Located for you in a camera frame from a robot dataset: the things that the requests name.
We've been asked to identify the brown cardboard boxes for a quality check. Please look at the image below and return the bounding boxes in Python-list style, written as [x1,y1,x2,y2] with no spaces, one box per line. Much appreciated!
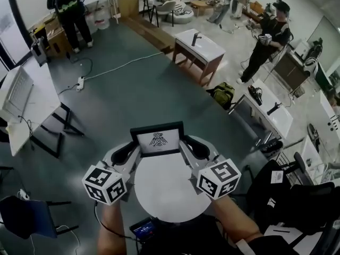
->
[28,16,74,60]

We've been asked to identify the thin white cable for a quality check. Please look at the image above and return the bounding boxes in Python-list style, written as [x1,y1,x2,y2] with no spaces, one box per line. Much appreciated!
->
[28,224,82,255]

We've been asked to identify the person's black shirt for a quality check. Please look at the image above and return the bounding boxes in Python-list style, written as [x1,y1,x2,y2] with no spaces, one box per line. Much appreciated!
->
[139,213,294,255]

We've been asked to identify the black office chair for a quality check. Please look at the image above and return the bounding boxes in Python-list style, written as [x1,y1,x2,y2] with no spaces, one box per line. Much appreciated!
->
[233,151,340,250]

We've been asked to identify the silver laptop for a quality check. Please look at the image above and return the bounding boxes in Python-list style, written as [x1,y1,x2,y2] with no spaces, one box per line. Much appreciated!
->
[0,64,35,117]

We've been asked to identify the person's right forearm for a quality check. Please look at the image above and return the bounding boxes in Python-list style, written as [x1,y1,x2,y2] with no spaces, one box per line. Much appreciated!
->
[210,194,264,241]

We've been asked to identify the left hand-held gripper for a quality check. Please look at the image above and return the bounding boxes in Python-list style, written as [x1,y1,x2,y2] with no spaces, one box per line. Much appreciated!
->
[81,141,143,206]

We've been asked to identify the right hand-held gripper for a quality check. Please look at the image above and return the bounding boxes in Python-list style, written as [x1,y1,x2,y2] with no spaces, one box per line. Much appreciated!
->
[179,134,242,201]

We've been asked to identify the long white floor cable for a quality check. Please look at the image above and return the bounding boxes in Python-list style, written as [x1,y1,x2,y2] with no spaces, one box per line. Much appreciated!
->
[84,51,165,81]

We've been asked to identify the grey box device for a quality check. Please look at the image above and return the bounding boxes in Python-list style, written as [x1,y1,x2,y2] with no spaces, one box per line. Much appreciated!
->
[30,35,52,66]

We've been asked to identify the wooden counter cabinet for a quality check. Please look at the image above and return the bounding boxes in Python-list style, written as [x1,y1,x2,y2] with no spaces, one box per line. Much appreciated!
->
[273,43,312,90]

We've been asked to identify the black faucet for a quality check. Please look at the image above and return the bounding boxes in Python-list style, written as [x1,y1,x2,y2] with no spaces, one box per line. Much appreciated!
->
[266,102,283,116]
[191,31,203,48]

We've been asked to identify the white paper card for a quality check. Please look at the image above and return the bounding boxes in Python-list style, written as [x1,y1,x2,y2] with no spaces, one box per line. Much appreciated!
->
[270,169,286,184]

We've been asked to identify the white desk with black legs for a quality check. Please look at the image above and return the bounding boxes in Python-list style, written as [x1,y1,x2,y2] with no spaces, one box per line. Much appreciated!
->
[0,55,86,159]

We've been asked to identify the wooden sink cabinet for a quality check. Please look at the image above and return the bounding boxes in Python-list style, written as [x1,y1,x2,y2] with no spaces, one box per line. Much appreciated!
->
[172,28,227,88]

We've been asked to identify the beige chair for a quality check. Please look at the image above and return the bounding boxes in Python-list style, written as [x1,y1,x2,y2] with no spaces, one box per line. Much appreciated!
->
[141,0,178,28]

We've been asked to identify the black bag with white print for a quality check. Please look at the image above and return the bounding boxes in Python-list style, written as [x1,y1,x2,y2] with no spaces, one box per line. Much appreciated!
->
[258,139,285,158]

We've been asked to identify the black handheld device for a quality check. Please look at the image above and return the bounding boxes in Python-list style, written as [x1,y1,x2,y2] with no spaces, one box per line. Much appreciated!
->
[247,84,264,106]

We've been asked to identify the black cable on desk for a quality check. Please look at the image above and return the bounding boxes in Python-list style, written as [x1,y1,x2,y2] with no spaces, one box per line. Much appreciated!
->
[16,115,36,151]

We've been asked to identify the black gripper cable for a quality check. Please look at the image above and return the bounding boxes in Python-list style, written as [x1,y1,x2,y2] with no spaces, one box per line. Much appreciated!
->
[93,200,139,242]

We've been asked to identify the black floor cable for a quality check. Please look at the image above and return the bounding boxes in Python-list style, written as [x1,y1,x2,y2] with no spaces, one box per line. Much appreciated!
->
[57,56,94,96]

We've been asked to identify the round white table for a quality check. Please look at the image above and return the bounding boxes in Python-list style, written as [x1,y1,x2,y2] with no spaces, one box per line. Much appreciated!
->
[102,135,222,223]

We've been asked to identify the blue chair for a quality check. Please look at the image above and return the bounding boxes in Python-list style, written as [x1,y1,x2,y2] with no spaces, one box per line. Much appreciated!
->
[0,194,81,241]

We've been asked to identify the person's left forearm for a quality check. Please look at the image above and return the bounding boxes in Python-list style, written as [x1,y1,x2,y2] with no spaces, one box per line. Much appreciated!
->
[96,201,128,255]

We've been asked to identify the black framed picture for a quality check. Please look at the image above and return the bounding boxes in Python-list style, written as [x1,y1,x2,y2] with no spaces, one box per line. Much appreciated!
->
[129,121,187,158]

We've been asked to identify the white metal sink table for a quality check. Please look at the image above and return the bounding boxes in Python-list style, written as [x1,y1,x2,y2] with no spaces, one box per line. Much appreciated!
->
[227,78,295,149]

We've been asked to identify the long wooden board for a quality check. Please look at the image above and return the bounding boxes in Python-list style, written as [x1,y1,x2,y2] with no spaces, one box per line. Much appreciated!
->
[120,15,176,55]

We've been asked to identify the blue screen phone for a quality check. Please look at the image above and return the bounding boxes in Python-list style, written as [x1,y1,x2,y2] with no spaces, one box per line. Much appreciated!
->
[129,216,158,243]

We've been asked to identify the small white adapter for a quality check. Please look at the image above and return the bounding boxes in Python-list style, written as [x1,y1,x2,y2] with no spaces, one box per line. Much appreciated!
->
[16,188,32,202]

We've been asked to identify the green backpack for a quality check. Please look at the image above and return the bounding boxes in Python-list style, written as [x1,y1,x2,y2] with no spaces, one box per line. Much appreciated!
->
[205,81,236,111]

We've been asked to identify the grey round ottoman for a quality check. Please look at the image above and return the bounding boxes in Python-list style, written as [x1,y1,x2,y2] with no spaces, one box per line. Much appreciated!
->
[165,0,195,26]

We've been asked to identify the round wooden table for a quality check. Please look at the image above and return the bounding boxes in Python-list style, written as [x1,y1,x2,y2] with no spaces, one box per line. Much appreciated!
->
[189,0,214,18]

